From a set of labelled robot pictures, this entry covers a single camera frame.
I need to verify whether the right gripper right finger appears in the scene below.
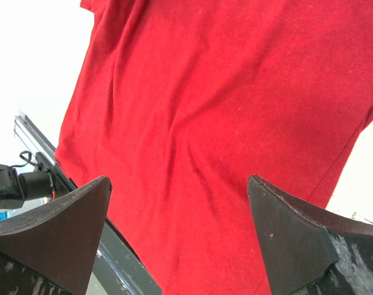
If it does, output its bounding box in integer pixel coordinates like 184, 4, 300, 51
248, 175, 373, 294

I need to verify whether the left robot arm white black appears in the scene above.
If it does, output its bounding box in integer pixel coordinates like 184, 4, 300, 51
0, 151, 57, 210

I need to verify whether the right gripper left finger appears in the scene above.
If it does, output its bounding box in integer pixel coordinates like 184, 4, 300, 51
0, 176, 112, 294

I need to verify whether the aluminium rail frame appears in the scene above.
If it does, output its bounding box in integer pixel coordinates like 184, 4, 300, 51
14, 115, 55, 164

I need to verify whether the red t-shirt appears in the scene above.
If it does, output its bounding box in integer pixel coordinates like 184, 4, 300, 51
55, 1, 373, 294

